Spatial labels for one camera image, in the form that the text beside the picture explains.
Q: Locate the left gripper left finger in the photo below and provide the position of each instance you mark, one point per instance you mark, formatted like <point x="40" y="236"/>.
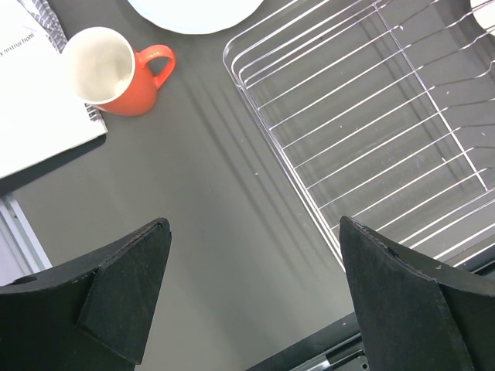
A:
<point x="93" y="312"/>

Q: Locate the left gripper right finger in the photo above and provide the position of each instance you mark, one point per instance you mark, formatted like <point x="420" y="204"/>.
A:
<point x="415" y="312"/>

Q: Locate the orange mug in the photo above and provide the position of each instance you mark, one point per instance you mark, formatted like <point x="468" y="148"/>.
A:
<point x="106" y="72"/>

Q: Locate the orange and white bowl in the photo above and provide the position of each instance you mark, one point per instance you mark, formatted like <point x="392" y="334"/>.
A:
<point x="484" y="14"/>

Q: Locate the white blue-rimmed plate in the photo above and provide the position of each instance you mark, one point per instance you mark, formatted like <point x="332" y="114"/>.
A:
<point x="195" y="17"/>

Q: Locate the white paper booklet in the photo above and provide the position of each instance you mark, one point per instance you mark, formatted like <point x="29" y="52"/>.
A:
<point x="40" y="117"/>

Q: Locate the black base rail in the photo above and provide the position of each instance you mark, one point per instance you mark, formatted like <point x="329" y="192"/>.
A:
<point x="339" y="345"/>

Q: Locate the wire dish rack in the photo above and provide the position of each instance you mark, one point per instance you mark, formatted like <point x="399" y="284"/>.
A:
<point x="382" y="111"/>

